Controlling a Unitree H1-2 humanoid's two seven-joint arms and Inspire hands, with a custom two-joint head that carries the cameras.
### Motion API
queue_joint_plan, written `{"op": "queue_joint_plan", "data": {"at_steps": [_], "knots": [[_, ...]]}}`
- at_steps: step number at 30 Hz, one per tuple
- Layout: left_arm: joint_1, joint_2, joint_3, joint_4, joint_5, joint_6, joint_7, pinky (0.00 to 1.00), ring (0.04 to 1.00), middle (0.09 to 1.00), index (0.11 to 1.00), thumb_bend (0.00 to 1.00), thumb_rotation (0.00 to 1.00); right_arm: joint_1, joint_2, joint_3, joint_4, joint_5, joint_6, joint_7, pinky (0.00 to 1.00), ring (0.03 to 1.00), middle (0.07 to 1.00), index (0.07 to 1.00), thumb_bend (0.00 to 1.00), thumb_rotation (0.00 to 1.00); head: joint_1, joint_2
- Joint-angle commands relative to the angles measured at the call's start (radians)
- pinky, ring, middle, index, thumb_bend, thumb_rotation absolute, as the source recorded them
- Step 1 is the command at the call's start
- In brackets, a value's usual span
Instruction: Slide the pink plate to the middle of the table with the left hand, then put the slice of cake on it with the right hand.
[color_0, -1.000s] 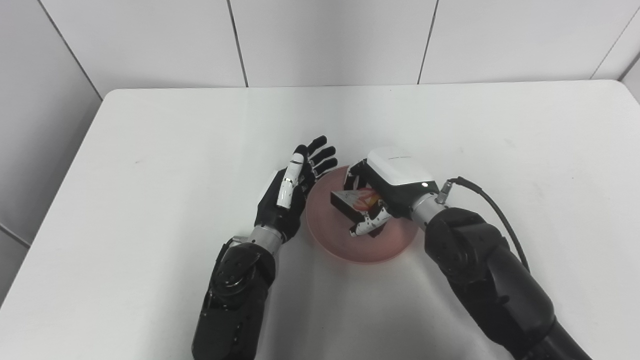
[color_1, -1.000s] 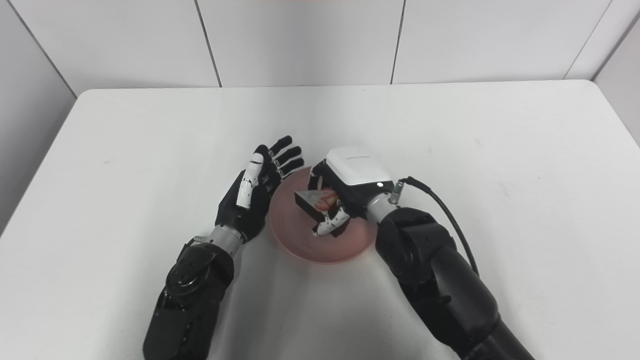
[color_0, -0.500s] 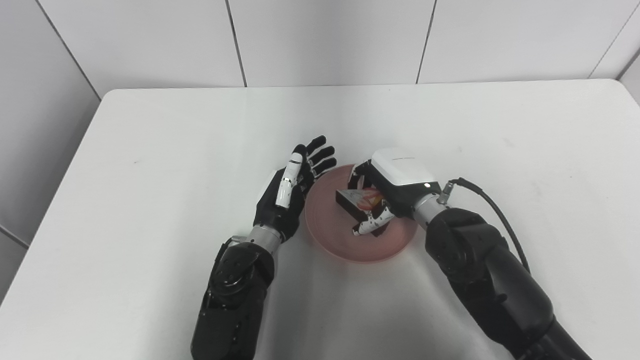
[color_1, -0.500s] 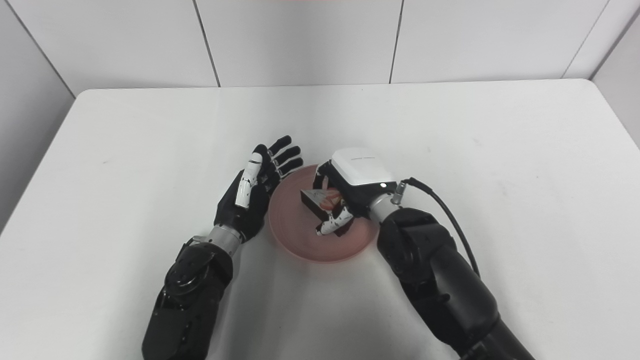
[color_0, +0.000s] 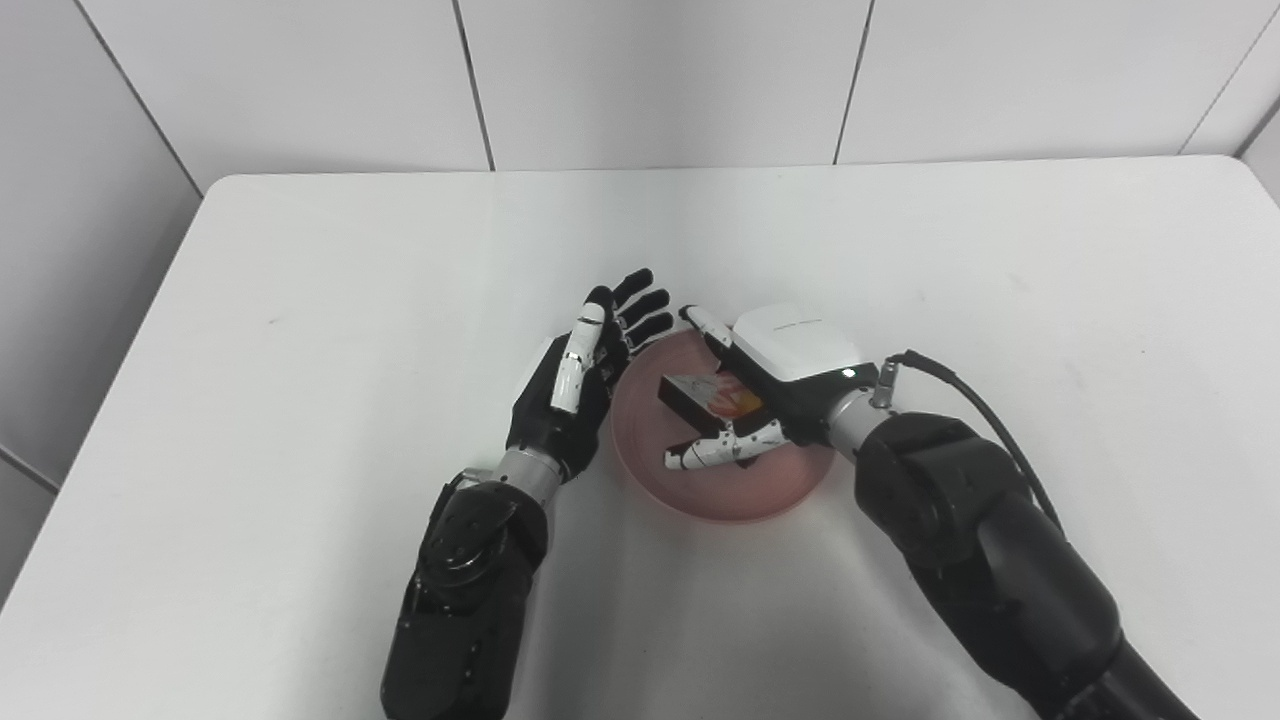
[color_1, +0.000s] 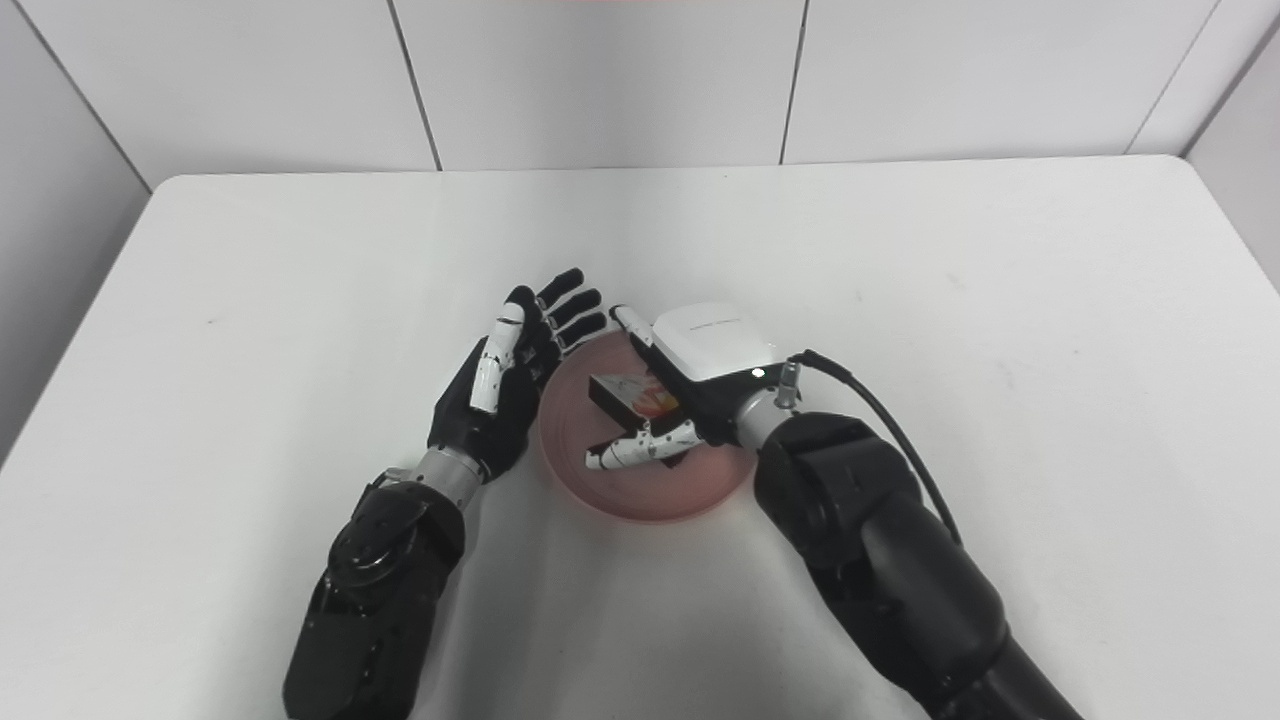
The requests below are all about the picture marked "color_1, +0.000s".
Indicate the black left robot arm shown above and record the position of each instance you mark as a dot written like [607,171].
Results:
[385,580]

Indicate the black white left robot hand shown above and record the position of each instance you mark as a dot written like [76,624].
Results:
[500,410]

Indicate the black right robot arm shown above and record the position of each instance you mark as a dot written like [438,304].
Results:
[880,560]

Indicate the pink round plate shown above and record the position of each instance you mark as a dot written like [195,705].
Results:
[650,495]

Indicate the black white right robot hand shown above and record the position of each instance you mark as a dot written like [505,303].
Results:
[710,350]

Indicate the chocolate cake slice with fruit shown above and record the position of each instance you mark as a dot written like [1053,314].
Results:
[625,400]

